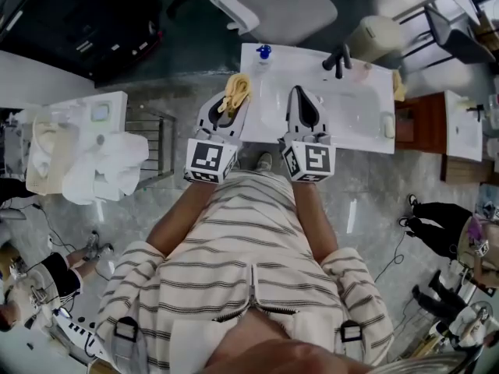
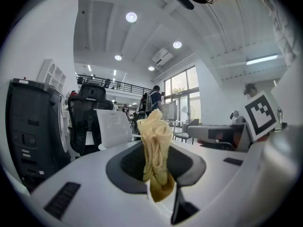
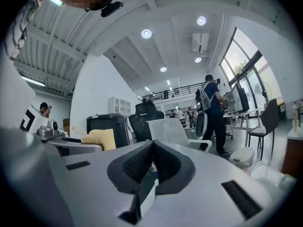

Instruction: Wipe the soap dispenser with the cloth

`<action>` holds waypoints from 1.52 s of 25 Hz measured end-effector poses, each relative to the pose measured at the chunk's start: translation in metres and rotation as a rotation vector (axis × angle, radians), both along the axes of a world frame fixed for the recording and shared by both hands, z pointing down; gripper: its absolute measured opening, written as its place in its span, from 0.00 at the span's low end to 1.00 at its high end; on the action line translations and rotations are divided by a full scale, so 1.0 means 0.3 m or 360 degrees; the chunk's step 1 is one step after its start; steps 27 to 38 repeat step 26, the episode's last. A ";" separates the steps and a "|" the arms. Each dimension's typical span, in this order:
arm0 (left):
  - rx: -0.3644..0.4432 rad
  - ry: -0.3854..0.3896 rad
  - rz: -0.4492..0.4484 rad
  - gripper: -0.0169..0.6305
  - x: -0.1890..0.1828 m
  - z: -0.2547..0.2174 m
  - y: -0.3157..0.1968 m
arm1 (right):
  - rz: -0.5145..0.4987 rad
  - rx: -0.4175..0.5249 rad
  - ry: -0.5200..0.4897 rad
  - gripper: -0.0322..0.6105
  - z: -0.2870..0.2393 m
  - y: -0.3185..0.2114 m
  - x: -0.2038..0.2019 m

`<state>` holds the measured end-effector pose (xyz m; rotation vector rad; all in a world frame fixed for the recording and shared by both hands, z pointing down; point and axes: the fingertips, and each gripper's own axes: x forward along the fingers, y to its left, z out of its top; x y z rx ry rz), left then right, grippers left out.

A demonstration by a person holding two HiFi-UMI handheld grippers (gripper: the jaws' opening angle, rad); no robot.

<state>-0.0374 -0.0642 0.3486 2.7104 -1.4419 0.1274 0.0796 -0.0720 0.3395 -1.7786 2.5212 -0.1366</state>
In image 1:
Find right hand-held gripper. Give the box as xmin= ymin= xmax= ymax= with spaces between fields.
xmin=276 ymin=85 xmax=338 ymax=183

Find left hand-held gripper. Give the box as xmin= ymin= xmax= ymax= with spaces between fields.
xmin=182 ymin=90 xmax=251 ymax=185

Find yellow cloth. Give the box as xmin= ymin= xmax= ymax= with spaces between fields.
xmin=217 ymin=72 xmax=253 ymax=117

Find blue-capped small bottle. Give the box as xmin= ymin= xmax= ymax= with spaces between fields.
xmin=252 ymin=44 xmax=274 ymax=76

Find person's right forearm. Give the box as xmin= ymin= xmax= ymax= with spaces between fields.
xmin=292 ymin=179 xmax=338 ymax=264

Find person's left forearm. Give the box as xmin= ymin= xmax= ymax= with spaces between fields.
xmin=146 ymin=179 xmax=223 ymax=259

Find white washbasin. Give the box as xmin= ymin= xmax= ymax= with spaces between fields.
xmin=238 ymin=43 xmax=397 ymax=154

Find metal rack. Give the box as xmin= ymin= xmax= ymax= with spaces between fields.
xmin=126 ymin=107 xmax=176 ymax=182

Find black faucet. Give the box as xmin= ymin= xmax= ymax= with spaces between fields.
xmin=321 ymin=44 xmax=353 ymax=79

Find pale yellow rag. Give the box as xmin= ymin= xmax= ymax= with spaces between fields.
xmin=392 ymin=70 xmax=409 ymax=103

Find beige trash bin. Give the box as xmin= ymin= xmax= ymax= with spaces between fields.
xmin=349 ymin=16 xmax=402 ymax=64

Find red-brown wooden cabinet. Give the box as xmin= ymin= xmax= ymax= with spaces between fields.
xmin=394 ymin=91 xmax=449 ymax=182

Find grey office chair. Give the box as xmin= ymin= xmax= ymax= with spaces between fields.
xmin=208 ymin=0 xmax=348 ymax=46

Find pile of white towels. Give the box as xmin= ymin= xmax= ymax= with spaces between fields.
xmin=62 ymin=132 xmax=151 ymax=206

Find person's striped shirt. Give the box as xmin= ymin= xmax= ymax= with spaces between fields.
xmin=95 ymin=169 xmax=395 ymax=374

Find white fixture with lit panel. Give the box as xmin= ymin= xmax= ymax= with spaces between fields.
xmin=38 ymin=90 xmax=129 ymax=139

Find small white sink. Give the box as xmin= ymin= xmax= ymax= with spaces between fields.
xmin=444 ymin=90 xmax=484 ymax=163

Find black metal chair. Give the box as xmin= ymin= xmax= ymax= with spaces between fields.
xmin=397 ymin=2 xmax=496 ymax=69

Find cream plastic tub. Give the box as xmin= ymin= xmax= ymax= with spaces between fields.
xmin=25 ymin=111 xmax=83 ymax=196

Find large black cabinet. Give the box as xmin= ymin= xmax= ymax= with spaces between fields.
xmin=0 ymin=0 xmax=165 ymax=89

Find white panel with black marks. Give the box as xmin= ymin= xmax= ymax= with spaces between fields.
xmin=56 ymin=313 xmax=102 ymax=362

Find grey shoulder strap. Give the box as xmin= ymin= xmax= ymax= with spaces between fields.
xmin=340 ymin=320 xmax=363 ymax=344
xmin=111 ymin=316 xmax=147 ymax=374

